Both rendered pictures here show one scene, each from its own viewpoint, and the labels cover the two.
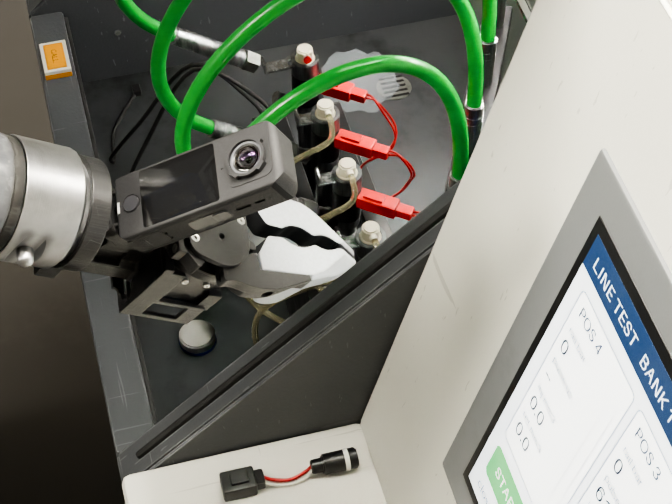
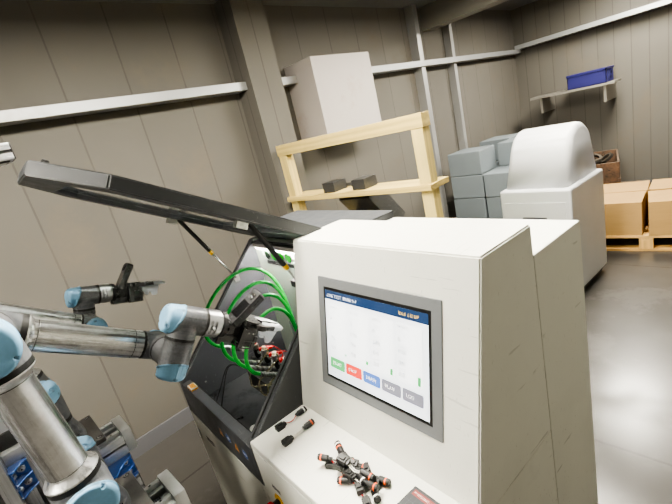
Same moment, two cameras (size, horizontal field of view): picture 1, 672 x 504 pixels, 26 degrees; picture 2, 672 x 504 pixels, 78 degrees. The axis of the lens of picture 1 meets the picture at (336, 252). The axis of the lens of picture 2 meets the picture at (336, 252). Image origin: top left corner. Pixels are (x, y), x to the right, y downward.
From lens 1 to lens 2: 64 cm
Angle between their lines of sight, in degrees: 39
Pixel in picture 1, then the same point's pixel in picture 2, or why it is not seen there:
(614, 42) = (310, 257)
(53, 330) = not seen: outside the picture
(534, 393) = (330, 334)
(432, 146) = not seen: hidden behind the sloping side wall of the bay
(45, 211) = (215, 316)
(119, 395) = (240, 433)
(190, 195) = (243, 307)
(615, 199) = (324, 280)
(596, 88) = (311, 268)
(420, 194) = not seen: hidden behind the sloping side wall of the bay
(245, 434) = (276, 416)
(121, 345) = (236, 425)
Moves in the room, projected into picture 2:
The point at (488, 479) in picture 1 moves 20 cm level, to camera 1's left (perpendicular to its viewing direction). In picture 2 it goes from (332, 367) to (272, 395)
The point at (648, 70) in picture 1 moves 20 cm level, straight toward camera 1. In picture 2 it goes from (317, 254) to (326, 273)
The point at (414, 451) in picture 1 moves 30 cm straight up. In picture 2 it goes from (316, 389) to (293, 309)
